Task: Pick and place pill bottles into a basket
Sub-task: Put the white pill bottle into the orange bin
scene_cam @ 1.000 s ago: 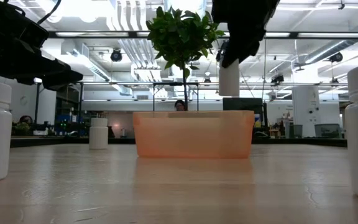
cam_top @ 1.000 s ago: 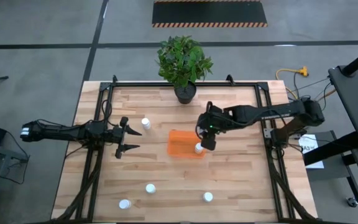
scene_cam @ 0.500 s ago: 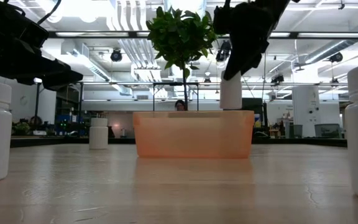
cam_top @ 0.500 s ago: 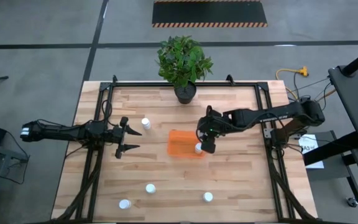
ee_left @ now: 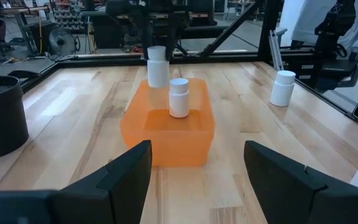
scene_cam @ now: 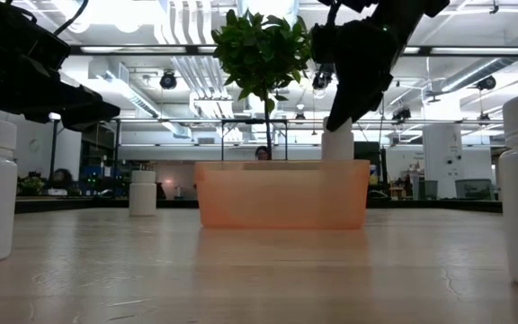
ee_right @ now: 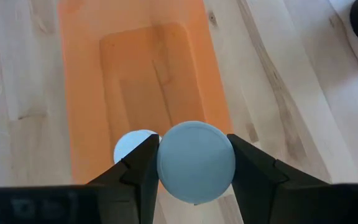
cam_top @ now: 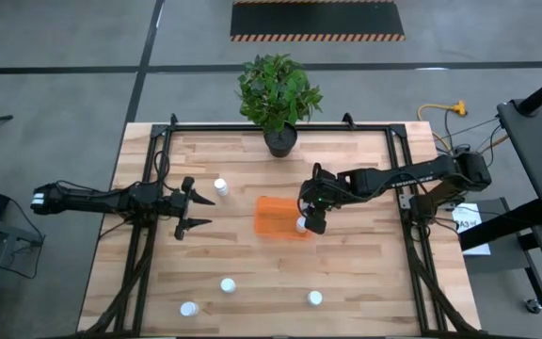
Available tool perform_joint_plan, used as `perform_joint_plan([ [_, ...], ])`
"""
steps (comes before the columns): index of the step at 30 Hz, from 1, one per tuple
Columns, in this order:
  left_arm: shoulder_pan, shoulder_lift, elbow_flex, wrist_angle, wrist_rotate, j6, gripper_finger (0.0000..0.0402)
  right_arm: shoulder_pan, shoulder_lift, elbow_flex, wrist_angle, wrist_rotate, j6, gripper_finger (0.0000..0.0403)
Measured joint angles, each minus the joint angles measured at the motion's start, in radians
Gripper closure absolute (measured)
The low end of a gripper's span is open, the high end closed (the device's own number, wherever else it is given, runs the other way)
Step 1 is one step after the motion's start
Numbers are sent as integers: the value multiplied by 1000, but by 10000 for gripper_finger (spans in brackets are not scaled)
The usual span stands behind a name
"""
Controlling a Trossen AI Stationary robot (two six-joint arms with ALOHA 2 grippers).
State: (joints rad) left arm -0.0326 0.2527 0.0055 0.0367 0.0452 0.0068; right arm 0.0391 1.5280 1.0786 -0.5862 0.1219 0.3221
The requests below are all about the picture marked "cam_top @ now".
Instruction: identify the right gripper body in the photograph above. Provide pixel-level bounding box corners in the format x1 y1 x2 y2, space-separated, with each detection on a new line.
297 162 347 216

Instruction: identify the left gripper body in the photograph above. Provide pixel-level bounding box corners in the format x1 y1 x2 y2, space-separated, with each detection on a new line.
167 189 193 227

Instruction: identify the orange translucent plastic basket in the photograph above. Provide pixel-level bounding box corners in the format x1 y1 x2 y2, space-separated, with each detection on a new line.
253 195 313 241

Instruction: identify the green plant in black pot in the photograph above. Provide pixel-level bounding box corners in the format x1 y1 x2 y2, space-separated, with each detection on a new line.
236 53 324 159

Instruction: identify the white paper sheet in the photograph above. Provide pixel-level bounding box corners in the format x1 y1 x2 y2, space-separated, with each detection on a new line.
452 202 492 257

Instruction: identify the black hazard-striped floor mat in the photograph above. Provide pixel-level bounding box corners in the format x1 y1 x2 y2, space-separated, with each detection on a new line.
230 0 407 42

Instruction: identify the grey metal cart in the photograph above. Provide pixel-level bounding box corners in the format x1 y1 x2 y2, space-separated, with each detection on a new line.
0 211 45 339

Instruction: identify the black stand leg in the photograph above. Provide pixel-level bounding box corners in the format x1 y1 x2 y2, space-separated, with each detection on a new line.
458 202 542 310

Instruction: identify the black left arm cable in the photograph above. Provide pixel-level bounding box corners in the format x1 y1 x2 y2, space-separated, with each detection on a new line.
152 150 173 192

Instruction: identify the black aluminium table frame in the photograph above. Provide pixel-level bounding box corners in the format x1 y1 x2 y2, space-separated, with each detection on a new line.
80 112 482 339

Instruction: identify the yellow extension cord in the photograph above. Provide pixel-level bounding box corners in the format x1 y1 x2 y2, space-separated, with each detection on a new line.
416 100 469 152

